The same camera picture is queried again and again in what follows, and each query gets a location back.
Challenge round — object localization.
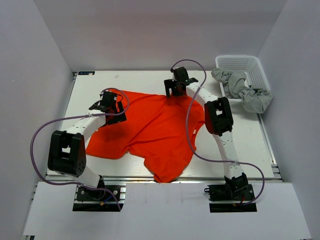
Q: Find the orange t-shirt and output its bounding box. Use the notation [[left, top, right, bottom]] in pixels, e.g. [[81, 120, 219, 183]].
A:
[[86, 91, 205, 183]]

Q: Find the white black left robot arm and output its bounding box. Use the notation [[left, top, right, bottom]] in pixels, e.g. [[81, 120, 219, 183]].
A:
[[47, 100, 127, 200]]

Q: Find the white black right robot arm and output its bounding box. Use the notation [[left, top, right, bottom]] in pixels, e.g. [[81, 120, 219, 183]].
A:
[[164, 78, 248, 200]]

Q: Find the dark label sticker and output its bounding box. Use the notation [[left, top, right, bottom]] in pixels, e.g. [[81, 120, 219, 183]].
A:
[[77, 71, 95, 76]]

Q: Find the white plastic laundry basket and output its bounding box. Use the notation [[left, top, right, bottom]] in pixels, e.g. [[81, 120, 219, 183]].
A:
[[214, 55, 271, 107]]

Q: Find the grey t-shirt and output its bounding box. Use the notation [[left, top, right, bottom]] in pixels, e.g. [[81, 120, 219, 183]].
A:
[[211, 67, 273, 114]]

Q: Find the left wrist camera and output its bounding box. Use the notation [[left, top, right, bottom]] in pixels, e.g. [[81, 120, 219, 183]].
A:
[[100, 91, 118, 108]]

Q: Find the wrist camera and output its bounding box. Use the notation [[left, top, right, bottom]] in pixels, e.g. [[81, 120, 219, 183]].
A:
[[100, 91, 118, 108], [170, 66, 189, 82]]

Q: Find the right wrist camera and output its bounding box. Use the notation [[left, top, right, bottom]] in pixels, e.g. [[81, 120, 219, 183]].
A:
[[170, 66, 189, 82]]

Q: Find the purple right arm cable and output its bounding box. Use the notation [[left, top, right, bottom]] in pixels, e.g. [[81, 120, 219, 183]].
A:
[[170, 58, 266, 207]]

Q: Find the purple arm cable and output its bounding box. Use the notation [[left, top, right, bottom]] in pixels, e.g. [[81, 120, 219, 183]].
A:
[[170, 58, 266, 207], [30, 87, 130, 211]]

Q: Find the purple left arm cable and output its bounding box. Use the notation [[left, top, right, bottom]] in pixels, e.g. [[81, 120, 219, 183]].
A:
[[30, 87, 130, 211]]

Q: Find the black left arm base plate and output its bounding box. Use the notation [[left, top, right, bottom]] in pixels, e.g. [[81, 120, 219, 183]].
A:
[[72, 185, 126, 212]]

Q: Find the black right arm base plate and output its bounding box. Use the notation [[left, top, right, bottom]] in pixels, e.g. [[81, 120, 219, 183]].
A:
[[204, 184, 257, 213]]

